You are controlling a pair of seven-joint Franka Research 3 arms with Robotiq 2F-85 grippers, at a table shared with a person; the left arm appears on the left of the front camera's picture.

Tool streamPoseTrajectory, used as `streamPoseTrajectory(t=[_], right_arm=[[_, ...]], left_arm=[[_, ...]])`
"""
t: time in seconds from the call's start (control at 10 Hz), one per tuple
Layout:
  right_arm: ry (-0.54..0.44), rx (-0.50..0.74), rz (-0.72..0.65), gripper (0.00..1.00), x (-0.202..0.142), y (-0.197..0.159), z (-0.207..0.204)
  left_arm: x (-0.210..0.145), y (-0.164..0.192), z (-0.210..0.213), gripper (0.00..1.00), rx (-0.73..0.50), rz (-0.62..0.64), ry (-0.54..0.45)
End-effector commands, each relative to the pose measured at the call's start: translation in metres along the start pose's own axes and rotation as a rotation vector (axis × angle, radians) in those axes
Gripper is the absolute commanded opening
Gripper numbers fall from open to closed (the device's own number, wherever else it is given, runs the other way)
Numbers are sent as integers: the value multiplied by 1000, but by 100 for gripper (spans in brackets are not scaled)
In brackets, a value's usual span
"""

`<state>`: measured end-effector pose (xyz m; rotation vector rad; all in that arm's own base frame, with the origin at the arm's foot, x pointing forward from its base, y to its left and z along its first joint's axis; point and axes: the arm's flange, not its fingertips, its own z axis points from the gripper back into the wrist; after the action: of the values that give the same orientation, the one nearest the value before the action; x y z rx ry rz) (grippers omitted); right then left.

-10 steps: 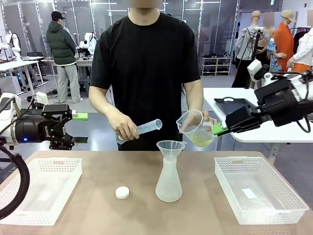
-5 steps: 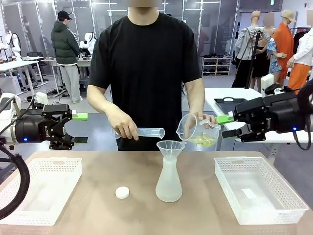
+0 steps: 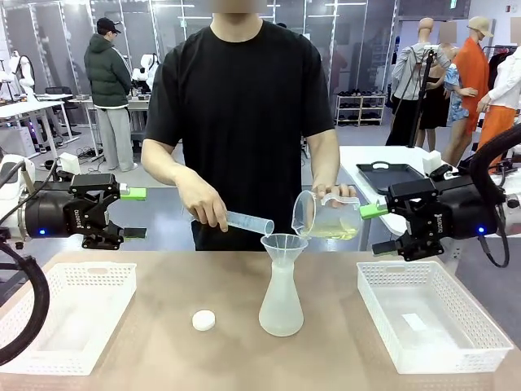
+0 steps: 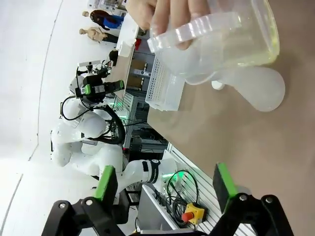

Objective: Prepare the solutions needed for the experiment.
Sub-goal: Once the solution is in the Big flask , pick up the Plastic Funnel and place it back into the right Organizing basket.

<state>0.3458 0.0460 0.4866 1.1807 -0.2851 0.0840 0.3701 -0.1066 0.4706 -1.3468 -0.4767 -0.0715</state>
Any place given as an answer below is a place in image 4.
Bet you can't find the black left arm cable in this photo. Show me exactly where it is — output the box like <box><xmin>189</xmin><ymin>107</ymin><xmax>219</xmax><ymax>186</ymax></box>
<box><xmin>102</xmin><ymin>105</ymin><xmax>126</xmax><ymax>145</ymax></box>

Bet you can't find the black cable bundle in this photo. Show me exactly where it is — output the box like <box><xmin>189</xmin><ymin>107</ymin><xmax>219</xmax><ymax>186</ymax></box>
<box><xmin>166</xmin><ymin>169</ymin><xmax>199</xmax><ymax>226</ymax></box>

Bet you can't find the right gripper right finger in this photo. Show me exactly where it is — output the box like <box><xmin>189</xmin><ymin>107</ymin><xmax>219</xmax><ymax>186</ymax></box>
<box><xmin>213</xmin><ymin>162</ymin><xmax>295</xmax><ymax>236</ymax></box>

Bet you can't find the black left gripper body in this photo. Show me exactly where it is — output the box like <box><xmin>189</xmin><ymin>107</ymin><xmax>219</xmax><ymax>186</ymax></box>
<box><xmin>82</xmin><ymin>73</ymin><xmax>107</xmax><ymax>103</ymax></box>

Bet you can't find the white perforated plastic basket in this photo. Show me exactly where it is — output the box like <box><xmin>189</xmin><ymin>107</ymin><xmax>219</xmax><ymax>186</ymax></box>
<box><xmin>145</xmin><ymin>54</ymin><xmax>186</xmax><ymax>112</ymax></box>

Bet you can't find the person's right hand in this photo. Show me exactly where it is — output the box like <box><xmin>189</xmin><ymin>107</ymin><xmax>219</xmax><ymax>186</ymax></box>
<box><xmin>126</xmin><ymin>0</ymin><xmax>212</xmax><ymax>51</ymax></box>

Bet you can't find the clear plastic beaker yellowish liquid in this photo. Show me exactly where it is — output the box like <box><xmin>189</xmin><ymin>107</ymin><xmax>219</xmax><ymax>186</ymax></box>
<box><xmin>147</xmin><ymin>0</ymin><xmax>281</xmax><ymax>86</ymax></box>

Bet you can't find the translucent plastic conical flask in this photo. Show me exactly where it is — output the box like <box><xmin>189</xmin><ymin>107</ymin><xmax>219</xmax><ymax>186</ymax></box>
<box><xmin>211</xmin><ymin>65</ymin><xmax>286</xmax><ymax>113</ymax></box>

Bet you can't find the mannequin in blue top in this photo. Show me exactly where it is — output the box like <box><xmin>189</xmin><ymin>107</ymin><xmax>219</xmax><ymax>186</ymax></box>
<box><xmin>82</xmin><ymin>9</ymin><xmax>124</xmax><ymax>30</ymax></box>

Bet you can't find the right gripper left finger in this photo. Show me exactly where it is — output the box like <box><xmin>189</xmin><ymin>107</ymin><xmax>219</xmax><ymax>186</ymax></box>
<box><xmin>40</xmin><ymin>165</ymin><xmax>130</xmax><ymax>236</ymax></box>

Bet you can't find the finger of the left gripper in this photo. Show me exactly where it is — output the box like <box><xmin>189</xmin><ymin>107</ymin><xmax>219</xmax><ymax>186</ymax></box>
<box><xmin>104</xmin><ymin>79</ymin><xmax>125</xmax><ymax>94</ymax></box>

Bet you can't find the aluminium robot stand frame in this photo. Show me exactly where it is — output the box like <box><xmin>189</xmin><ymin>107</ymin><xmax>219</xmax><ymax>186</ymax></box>
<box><xmin>122</xmin><ymin>92</ymin><xmax>173</xmax><ymax>153</ymax></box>

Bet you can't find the bare beige mannequin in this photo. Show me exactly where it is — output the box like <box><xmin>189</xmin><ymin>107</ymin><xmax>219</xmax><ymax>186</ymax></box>
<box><xmin>79</xmin><ymin>26</ymin><xmax>119</xmax><ymax>44</ymax></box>

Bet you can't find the yellow emergency stop button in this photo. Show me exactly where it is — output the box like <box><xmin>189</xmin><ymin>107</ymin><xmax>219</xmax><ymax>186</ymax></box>
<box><xmin>181</xmin><ymin>202</ymin><xmax>205</xmax><ymax>225</ymax></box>

